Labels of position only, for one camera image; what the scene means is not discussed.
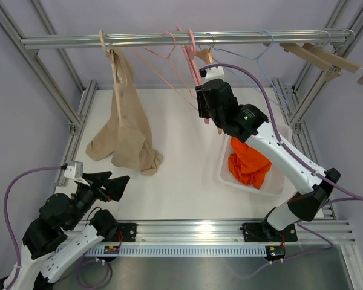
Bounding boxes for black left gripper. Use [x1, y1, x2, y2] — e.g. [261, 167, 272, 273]
[67, 171, 129, 230]

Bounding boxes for beige garment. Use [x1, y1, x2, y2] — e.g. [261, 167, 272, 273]
[85, 48, 163, 176]

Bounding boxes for thick pink plastic hanger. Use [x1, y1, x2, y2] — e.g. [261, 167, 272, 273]
[175, 25, 211, 125]

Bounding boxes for orange t shirt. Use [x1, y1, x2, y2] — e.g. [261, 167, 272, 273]
[228, 137, 272, 189]

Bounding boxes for beige hanger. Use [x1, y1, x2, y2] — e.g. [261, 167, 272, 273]
[99, 30, 126, 86]

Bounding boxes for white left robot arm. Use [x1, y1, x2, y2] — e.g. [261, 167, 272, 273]
[0, 172, 130, 289]

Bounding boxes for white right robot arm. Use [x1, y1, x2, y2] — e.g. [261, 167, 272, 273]
[195, 79, 341, 240]

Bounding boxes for wooden hanger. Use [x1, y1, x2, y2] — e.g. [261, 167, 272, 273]
[195, 48, 223, 135]

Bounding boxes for white plastic basket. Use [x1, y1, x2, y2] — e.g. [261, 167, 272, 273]
[218, 137, 286, 197]

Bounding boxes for wooden hangers at right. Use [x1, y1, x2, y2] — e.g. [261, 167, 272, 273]
[280, 43, 363, 85]

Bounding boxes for aluminium hanging rod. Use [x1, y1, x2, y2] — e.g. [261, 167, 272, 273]
[21, 28, 354, 49]

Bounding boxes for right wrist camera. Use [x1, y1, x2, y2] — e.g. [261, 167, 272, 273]
[199, 66, 224, 83]

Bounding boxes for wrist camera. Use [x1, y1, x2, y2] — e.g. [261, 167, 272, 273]
[64, 161, 89, 185]
[199, 66, 224, 83]

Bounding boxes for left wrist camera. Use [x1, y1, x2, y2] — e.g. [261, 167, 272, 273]
[64, 161, 89, 185]

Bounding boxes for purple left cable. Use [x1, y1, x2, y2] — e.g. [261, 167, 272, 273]
[3, 165, 113, 290]

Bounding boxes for purple cable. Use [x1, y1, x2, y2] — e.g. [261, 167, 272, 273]
[3, 165, 113, 290]
[201, 63, 363, 279]

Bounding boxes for blue wire hanger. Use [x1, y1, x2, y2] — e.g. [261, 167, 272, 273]
[197, 30, 295, 108]

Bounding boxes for white slotted cable duct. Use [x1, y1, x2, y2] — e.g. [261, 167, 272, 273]
[57, 245, 267, 257]

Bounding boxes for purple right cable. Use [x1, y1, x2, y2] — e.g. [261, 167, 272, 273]
[201, 63, 363, 279]

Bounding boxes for aluminium front rail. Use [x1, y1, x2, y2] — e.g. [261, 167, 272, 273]
[63, 219, 356, 245]

